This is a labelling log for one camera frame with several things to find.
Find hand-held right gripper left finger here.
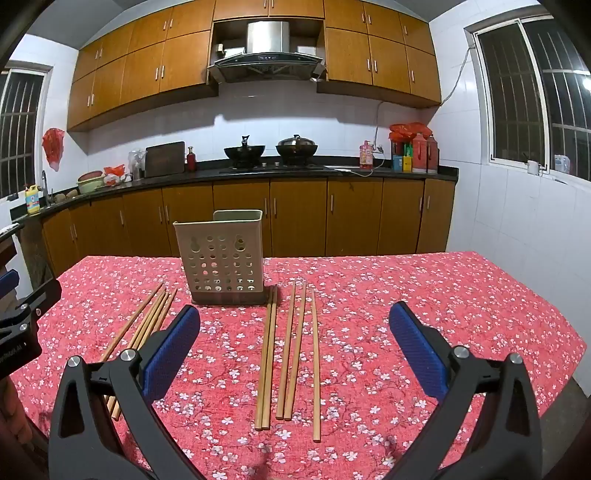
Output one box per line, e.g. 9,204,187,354
48,304,206,480

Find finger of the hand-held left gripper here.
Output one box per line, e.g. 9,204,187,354
0,270,20,302
18,278,64,320

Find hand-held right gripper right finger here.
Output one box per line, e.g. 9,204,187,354
388,301,543,480

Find wooden chopstick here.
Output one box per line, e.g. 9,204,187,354
99,282,165,363
154,288,179,334
283,281,307,422
311,289,322,444
104,287,168,409
261,285,279,431
254,285,276,431
111,289,175,422
276,281,297,421
108,290,172,420

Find beige perforated utensil holder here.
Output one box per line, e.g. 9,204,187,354
173,209,267,306

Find person's left hand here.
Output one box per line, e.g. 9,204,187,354
0,381,34,462

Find red floral tablecloth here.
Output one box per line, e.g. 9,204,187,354
9,251,588,480

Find green basin with red bowl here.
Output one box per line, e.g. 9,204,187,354
76,170,106,195

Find red and white plastic bag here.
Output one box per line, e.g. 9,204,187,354
102,164,128,187

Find red plastic bag on hook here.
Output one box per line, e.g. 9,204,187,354
41,128,66,173

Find wooden lower kitchen cabinets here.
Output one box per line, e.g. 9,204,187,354
41,178,459,278

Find wooden kitchen cabinets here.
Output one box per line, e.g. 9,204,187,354
41,178,459,278
67,0,443,133

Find small barred window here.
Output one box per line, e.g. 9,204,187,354
0,67,49,200

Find clear plastic jar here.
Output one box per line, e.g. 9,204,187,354
128,148,147,181

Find black kitchen countertop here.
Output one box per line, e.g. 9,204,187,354
10,159,461,221

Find dark wooden cutting board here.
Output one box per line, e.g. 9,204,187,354
144,141,187,179

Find green and yellow boxes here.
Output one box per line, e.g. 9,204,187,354
392,142,414,173

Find black wok with ladle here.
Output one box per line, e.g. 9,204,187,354
224,135,267,168

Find black gas stove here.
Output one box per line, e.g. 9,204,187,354
219,161,327,173

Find red bags beside thermoses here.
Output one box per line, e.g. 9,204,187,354
389,122,434,144

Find black wok with lid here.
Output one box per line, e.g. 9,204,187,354
276,134,320,166

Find wooden upper kitchen cabinets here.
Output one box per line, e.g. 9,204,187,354
67,0,443,133

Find large barred window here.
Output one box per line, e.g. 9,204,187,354
464,16,591,182

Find steel range hood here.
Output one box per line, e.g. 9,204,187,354
208,21,327,84

